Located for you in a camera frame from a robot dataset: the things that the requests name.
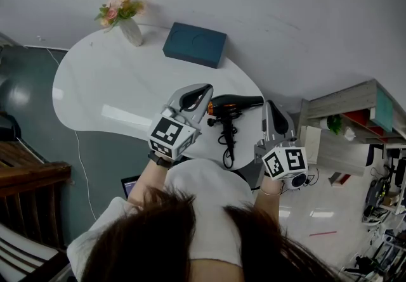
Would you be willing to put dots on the white round device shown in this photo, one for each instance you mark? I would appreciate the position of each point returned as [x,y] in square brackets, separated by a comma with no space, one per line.
[297,181]

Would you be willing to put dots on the dark blue box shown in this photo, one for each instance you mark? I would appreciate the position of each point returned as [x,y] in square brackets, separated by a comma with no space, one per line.
[193,46]

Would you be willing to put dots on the light wooden shelf unit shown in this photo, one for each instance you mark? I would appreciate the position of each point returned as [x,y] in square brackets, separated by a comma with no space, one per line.
[342,147]

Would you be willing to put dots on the person's right forearm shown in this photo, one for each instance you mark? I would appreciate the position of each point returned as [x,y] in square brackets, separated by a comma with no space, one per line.
[269,204]

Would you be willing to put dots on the white black striped seat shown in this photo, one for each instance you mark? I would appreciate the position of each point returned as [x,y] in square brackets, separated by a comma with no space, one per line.
[22,258]

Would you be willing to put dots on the black wristband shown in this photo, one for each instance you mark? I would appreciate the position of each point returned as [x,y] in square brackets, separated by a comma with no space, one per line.
[160,160]

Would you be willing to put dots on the white glossy table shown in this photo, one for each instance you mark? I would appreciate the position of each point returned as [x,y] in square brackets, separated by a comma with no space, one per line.
[127,84]

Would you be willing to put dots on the dark wooden furniture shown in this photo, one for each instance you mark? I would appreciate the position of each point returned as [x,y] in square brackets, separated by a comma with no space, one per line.
[28,189]

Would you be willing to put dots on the pink flower bouquet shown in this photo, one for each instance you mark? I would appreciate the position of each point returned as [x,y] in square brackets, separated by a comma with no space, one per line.
[119,8]

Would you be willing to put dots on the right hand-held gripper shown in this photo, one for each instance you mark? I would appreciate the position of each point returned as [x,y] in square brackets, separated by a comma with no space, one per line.
[285,162]

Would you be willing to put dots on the small green plant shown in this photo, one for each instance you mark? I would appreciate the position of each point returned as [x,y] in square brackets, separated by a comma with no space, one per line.
[334,123]

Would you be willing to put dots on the laptop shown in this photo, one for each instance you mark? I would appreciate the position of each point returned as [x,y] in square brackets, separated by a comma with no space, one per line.
[130,186]

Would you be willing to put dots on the black orange hair dryer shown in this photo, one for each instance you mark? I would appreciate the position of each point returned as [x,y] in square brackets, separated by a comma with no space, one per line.
[236,101]

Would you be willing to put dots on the white t-shirt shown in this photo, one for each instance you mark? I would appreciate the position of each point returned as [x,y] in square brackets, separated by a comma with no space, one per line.
[209,198]

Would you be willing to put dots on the teal shelf panel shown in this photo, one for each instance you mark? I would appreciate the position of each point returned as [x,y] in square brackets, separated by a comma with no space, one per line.
[384,109]

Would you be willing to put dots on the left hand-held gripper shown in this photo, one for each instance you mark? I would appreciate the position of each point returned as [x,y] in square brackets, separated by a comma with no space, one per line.
[167,132]

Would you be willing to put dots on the white ribbed vase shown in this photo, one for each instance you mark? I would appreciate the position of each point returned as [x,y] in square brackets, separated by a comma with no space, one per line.
[132,32]

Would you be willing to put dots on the person's left forearm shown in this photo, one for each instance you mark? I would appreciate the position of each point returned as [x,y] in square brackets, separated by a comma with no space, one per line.
[147,181]

